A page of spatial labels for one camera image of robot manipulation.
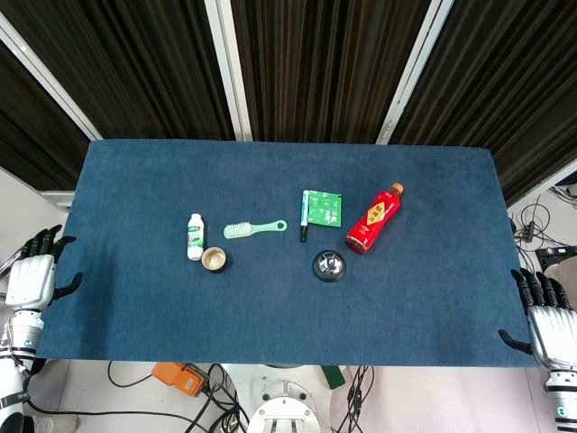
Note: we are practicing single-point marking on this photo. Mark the dark pleated curtain panel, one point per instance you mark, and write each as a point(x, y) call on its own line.
point(505, 81)
point(135, 63)
point(27, 135)
point(324, 67)

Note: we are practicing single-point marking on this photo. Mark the white frame post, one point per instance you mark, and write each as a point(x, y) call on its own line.
point(412, 72)
point(230, 72)
point(49, 85)

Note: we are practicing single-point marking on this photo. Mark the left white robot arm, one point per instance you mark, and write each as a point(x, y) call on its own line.
point(18, 336)

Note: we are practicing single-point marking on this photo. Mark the black power strip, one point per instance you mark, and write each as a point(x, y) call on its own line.
point(528, 232)

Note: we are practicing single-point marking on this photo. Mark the orange box device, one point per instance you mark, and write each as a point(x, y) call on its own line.
point(176, 376)

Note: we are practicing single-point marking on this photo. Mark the black cup tan inside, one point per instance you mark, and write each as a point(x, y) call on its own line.
point(213, 258)

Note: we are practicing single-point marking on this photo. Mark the black electronic box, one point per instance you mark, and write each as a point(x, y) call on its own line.
point(556, 257)

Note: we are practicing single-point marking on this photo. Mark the green black marker pen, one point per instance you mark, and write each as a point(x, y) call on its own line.
point(304, 212)

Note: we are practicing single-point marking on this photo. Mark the green foil packet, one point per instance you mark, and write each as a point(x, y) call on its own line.
point(326, 209)

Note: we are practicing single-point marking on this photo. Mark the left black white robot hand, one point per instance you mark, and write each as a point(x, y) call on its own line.
point(31, 282)

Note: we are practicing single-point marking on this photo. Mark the white bottle green label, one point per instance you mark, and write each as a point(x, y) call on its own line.
point(195, 239)

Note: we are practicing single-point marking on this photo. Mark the white robot torso base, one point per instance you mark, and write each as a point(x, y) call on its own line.
point(279, 399)

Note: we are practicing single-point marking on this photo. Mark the chrome call bell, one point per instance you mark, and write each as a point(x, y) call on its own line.
point(328, 266)

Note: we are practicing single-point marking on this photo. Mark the blue table cloth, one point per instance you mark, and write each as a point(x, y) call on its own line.
point(270, 315)

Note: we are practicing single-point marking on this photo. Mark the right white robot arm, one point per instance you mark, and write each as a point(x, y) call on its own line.
point(561, 397)

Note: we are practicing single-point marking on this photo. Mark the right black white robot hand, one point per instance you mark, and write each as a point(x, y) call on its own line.
point(552, 334)

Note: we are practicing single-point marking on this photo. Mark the mint green brush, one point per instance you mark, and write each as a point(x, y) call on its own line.
point(239, 231)

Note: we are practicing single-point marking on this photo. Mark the red labelled drink bottle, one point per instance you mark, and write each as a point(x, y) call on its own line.
point(374, 221)

